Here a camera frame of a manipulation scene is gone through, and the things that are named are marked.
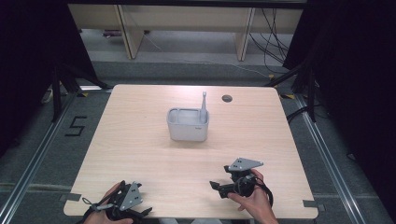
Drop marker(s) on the white toothbrush holder box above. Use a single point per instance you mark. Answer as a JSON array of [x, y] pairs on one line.
[[187, 129]]

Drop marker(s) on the person's left hand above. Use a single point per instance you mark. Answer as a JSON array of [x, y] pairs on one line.
[[104, 218]]

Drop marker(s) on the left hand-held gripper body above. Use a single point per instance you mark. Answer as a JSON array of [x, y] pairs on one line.
[[130, 197]]

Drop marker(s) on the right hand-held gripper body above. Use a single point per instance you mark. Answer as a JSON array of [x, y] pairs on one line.
[[243, 177]]

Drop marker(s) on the person's right hand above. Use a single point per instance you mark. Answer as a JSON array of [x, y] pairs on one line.
[[253, 205]]

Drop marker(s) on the grey tape patch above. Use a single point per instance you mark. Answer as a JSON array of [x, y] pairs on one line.
[[313, 203], [71, 197]]

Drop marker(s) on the black metal stand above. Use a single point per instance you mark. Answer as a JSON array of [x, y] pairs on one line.
[[56, 93], [311, 93]]

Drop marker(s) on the metal floor rail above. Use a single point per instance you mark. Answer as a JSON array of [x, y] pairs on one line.
[[330, 161], [34, 161]]

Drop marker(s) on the dark curtain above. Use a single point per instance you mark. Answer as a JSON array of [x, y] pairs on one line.
[[358, 77], [28, 62]]

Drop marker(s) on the yellow black floor tape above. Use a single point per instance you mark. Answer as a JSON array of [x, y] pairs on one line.
[[288, 96]]

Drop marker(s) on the white electric toothbrush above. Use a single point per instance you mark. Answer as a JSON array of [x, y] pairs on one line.
[[204, 109]]

